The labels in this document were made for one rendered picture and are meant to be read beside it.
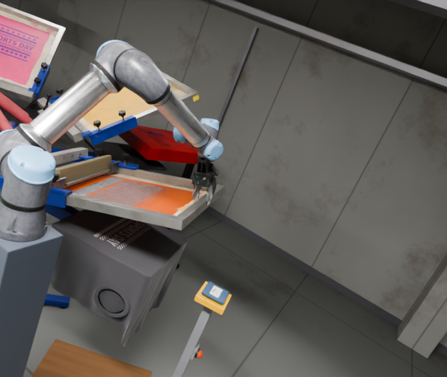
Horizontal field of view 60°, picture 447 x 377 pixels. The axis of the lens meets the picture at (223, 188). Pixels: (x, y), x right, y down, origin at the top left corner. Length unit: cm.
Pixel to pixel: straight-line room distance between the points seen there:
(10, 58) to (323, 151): 299
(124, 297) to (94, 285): 15
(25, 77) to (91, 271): 171
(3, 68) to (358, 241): 357
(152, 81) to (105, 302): 102
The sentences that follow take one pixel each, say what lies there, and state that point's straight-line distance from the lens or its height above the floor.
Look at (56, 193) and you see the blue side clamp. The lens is 163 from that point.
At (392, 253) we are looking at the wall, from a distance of 441.
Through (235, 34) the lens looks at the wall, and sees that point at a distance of 475.
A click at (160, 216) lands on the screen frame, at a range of 143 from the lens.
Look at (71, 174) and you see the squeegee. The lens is 180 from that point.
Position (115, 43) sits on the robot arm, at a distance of 130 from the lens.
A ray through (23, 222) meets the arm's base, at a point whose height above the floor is 126.
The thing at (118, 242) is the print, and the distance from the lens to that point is 178.
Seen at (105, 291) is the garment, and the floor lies 77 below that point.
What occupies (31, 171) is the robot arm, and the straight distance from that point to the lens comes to 112.
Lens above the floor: 186
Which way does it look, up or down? 18 degrees down
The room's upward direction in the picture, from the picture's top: 23 degrees clockwise
